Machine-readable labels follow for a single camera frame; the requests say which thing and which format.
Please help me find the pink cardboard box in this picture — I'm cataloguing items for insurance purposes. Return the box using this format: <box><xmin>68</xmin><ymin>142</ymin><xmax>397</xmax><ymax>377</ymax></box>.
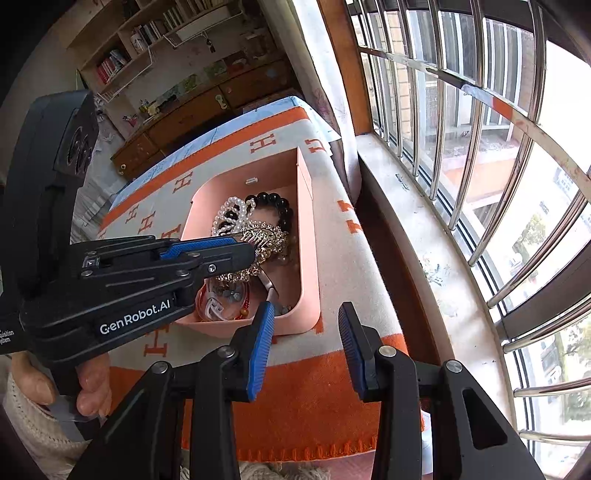
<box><xmin>178</xmin><ymin>147</ymin><xmax>321</xmax><ymax>339</ymax></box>

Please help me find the metal window grille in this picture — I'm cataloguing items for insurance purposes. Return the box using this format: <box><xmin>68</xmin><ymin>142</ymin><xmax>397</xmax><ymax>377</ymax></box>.
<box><xmin>346</xmin><ymin>0</ymin><xmax>591</xmax><ymax>480</ymax></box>

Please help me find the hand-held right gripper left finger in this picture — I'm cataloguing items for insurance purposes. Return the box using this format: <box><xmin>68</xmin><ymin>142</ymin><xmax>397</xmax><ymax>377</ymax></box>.
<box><xmin>69</xmin><ymin>301</ymin><xmax>276</xmax><ymax>480</ymax></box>

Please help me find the wooden desk with drawers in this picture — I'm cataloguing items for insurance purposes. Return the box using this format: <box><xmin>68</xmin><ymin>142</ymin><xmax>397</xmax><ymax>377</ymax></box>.
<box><xmin>111</xmin><ymin>51</ymin><xmax>296</xmax><ymax>181</ymax></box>

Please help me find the person's left hand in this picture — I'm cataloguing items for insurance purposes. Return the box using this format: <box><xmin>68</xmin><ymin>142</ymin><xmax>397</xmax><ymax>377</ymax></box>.
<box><xmin>11</xmin><ymin>352</ymin><xmax>113</xmax><ymax>420</ymax></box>

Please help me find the white pearl necklace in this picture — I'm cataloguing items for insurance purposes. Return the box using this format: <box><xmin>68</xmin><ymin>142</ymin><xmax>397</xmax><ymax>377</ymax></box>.
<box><xmin>211</xmin><ymin>196</ymin><xmax>259</xmax><ymax>236</ymax></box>

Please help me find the row of books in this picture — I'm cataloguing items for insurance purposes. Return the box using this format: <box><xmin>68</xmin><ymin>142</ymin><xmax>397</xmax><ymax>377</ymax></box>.
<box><xmin>95</xmin><ymin>0</ymin><xmax>213</xmax><ymax>86</ymax></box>

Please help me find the black bead bracelet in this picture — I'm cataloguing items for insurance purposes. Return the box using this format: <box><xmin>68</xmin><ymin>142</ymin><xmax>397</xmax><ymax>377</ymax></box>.
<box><xmin>217</xmin><ymin>191</ymin><xmax>295</xmax><ymax>241</ymax></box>

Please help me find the cream curtain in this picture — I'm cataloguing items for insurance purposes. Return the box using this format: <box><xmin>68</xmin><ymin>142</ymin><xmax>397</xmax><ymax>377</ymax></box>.
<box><xmin>259</xmin><ymin>0</ymin><xmax>363</xmax><ymax>199</ymax></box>

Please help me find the gold leaf bracelet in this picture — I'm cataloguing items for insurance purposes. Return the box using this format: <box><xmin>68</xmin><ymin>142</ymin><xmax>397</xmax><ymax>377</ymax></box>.
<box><xmin>210</xmin><ymin>222</ymin><xmax>289</xmax><ymax>282</ymax></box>

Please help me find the orange and grey patterned blanket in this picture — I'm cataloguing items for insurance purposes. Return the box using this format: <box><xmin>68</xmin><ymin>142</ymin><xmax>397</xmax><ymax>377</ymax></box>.
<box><xmin>99</xmin><ymin>104</ymin><xmax>426</xmax><ymax>462</ymax></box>

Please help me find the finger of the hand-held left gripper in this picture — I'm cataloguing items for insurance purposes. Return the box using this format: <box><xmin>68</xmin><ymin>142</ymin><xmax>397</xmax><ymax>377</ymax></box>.
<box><xmin>82</xmin><ymin>242</ymin><xmax>258</xmax><ymax>297</ymax></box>
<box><xmin>69</xmin><ymin>235</ymin><xmax>243</xmax><ymax>263</ymax></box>

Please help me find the white strap smart watch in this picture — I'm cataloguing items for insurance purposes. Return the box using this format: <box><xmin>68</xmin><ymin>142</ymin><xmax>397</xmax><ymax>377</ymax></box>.
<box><xmin>199</xmin><ymin>270</ymin><xmax>281</xmax><ymax>323</ymax></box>

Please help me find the gold and red bead bracelet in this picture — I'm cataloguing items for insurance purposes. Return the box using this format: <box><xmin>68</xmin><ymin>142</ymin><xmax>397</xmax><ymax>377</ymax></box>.
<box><xmin>231</xmin><ymin>282</ymin><xmax>256</xmax><ymax>321</ymax></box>

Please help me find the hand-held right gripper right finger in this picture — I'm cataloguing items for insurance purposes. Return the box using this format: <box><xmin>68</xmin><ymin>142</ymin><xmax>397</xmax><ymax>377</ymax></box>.
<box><xmin>338</xmin><ymin>302</ymin><xmax>548</xmax><ymax>480</ymax></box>

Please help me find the wooden bookshelf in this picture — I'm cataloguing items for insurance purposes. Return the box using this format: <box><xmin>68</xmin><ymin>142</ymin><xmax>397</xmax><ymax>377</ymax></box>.
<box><xmin>67</xmin><ymin>0</ymin><xmax>278</xmax><ymax>116</ymax></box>

